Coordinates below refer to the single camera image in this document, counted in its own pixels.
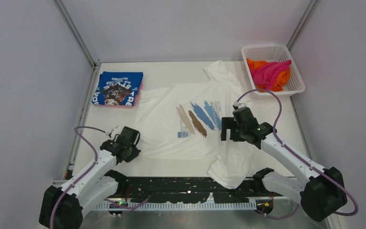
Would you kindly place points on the white plastic basket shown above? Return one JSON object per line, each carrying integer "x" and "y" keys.
{"x": 271, "y": 67}

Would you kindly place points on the magenta t-shirt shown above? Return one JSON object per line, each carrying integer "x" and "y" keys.
{"x": 268, "y": 74}

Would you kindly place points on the folded blue printed t-shirt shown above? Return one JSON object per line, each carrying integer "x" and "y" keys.
{"x": 134, "y": 78}

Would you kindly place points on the white printed t-shirt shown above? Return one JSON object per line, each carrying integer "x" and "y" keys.
{"x": 185, "y": 121}

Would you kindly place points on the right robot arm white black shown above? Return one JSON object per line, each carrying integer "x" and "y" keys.
{"x": 318, "y": 190}

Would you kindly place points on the orange t-shirt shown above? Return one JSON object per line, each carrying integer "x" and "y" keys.
{"x": 282, "y": 80}

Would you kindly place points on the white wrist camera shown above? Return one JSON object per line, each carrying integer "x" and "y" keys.
{"x": 114, "y": 131}
{"x": 238, "y": 105}

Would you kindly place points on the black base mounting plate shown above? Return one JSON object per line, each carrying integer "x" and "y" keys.
{"x": 187, "y": 190}

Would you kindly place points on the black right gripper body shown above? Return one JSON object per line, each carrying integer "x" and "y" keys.
{"x": 240, "y": 130}

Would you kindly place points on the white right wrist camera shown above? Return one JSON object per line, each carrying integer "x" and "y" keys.
{"x": 238, "y": 105}

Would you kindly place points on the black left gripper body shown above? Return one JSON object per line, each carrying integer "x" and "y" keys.
{"x": 132, "y": 154}

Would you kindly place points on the white slotted cable duct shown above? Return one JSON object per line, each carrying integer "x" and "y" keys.
{"x": 208, "y": 205}

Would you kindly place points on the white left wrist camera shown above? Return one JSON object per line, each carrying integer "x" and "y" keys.
{"x": 114, "y": 131}

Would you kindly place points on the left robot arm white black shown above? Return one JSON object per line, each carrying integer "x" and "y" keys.
{"x": 66, "y": 206}

